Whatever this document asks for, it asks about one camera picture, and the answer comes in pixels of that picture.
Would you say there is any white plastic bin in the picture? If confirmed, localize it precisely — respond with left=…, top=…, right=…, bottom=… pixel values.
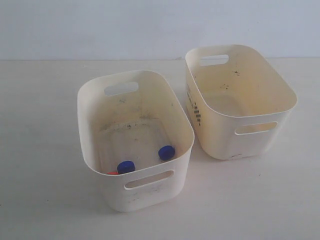
left=77, top=70, right=195, bottom=212
left=185, top=44, right=297, bottom=160

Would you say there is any clear bottle blue cap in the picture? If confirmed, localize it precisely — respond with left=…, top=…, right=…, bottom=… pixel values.
left=149, top=124, right=176, bottom=161

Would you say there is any clear bottle orange cap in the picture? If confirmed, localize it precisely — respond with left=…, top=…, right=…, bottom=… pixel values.
left=106, top=171, right=119, bottom=175

